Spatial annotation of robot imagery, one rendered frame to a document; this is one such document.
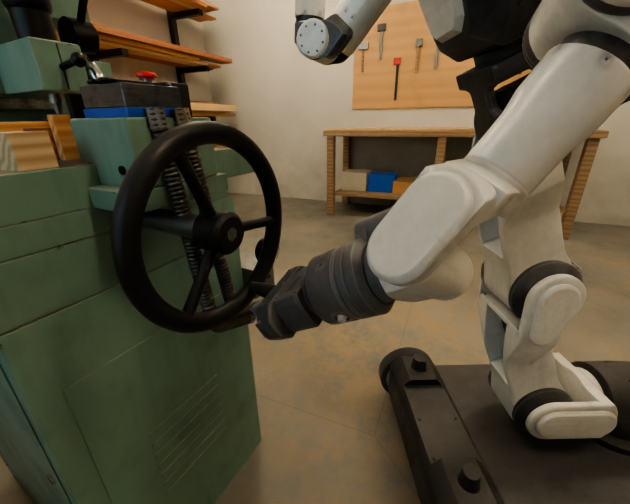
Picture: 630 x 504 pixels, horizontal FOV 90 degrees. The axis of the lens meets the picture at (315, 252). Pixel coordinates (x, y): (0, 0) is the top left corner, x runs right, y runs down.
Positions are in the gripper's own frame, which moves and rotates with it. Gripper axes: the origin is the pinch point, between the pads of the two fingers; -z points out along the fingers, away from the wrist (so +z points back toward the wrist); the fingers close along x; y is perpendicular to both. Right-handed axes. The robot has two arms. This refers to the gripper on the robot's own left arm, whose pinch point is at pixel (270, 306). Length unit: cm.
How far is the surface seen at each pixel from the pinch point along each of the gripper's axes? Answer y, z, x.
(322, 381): -60, -53, 42
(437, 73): 14, -3, 339
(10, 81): 50, -25, 5
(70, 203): 26.8, -14.4, -5.2
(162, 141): 24.2, 5.5, -2.9
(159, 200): 20.8, -6.3, 0.7
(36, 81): 45.7, -17.6, 4.4
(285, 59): 118, -133, 341
